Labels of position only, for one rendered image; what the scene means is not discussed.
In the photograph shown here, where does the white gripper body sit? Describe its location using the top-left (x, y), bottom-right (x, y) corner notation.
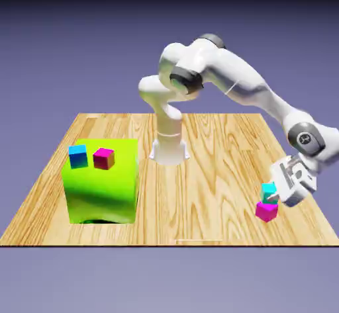
top-left (269, 156), bottom-right (318, 208)

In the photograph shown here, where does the small cyan cube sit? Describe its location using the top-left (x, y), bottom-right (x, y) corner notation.
top-left (260, 182), bottom-right (279, 204)

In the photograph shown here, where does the small magenta cube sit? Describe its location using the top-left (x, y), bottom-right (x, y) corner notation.
top-left (254, 201), bottom-right (279, 223)
top-left (92, 147), bottom-right (116, 171)

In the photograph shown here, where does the small blue cube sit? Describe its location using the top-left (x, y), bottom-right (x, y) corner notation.
top-left (68, 144), bottom-right (89, 170)

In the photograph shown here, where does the large lime green box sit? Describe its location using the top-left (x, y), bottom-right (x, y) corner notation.
top-left (61, 138), bottom-right (139, 225)

